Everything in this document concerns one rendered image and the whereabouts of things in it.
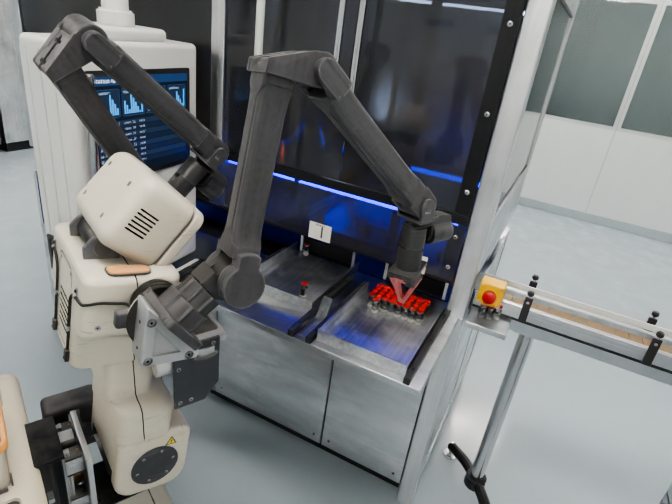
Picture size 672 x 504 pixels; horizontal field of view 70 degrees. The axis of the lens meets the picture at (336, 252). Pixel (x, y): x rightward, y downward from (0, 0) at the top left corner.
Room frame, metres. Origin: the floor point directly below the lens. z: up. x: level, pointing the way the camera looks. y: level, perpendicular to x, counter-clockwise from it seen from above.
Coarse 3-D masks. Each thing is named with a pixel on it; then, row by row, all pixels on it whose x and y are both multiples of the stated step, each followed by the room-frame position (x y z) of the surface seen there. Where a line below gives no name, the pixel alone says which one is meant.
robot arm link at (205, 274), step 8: (216, 256) 0.77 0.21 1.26; (224, 256) 0.76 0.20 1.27; (200, 264) 0.75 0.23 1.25; (208, 264) 0.75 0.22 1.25; (216, 264) 0.75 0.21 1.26; (224, 264) 0.73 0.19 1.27; (192, 272) 0.74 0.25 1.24; (200, 272) 0.73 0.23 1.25; (208, 272) 0.72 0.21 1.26; (216, 272) 0.73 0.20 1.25; (200, 280) 0.71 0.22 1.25; (208, 280) 0.70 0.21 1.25; (216, 280) 0.71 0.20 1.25; (208, 288) 0.70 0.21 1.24; (216, 288) 0.71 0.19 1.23; (216, 296) 0.71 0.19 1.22
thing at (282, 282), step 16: (272, 256) 1.49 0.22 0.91; (288, 256) 1.57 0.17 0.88; (304, 256) 1.59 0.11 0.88; (272, 272) 1.44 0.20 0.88; (288, 272) 1.45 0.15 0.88; (304, 272) 1.47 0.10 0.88; (320, 272) 1.48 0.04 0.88; (336, 272) 1.50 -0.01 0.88; (352, 272) 1.49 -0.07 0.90; (272, 288) 1.28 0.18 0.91; (288, 288) 1.34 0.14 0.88; (320, 288) 1.37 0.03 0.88; (304, 304) 1.24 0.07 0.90
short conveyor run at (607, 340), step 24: (528, 288) 1.42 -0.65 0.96; (504, 312) 1.36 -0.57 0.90; (528, 312) 1.32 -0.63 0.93; (552, 312) 1.34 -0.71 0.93; (576, 312) 1.30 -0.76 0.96; (600, 312) 1.34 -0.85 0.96; (552, 336) 1.30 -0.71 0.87; (576, 336) 1.27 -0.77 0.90; (600, 336) 1.25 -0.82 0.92; (624, 336) 1.26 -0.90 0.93; (648, 336) 1.23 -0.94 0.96; (600, 360) 1.24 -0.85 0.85; (624, 360) 1.22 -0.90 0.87; (648, 360) 1.19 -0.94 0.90
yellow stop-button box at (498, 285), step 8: (488, 280) 1.30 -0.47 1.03; (496, 280) 1.31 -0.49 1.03; (504, 280) 1.32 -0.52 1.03; (480, 288) 1.29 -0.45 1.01; (488, 288) 1.28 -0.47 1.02; (496, 288) 1.27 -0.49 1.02; (504, 288) 1.27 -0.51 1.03; (480, 296) 1.29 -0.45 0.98; (496, 296) 1.27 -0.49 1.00; (496, 304) 1.27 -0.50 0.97
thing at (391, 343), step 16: (352, 304) 1.29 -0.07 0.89; (336, 320) 1.19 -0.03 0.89; (352, 320) 1.21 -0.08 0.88; (368, 320) 1.22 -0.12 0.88; (384, 320) 1.24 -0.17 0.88; (400, 320) 1.25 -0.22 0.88; (432, 320) 1.27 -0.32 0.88; (320, 336) 1.09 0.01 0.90; (336, 336) 1.07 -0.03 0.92; (352, 336) 1.13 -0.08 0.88; (368, 336) 1.14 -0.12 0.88; (384, 336) 1.15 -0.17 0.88; (400, 336) 1.16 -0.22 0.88; (416, 336) 1.17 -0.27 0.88; (352, 352) 1.05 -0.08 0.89; (368, 352) 1.03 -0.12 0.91; (384, 352) 1.08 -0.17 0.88; (400, 352) 1.09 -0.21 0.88; (416, 352) 1.06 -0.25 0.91; (384, 368) 1.01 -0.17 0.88; (400, 368) 0.99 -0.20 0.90
